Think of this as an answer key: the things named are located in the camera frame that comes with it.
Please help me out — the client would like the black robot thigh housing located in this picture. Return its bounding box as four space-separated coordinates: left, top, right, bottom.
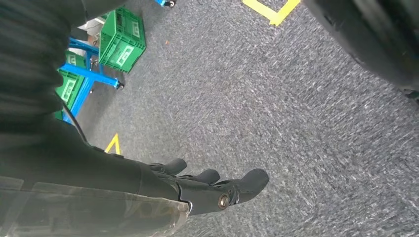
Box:
302 0 419 99

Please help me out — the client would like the blue metal shelf rack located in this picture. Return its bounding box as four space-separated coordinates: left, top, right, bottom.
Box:
58 37 125 125

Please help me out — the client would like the black cable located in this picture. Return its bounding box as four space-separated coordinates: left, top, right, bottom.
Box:
62 104 89 145

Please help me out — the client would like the green plastic crate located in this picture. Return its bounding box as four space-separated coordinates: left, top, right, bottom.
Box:
54 69 86 121
98 7 147 74
65 50 87 70

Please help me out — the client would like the clear plastic film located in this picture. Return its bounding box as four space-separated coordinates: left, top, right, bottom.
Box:
0 176 191 237

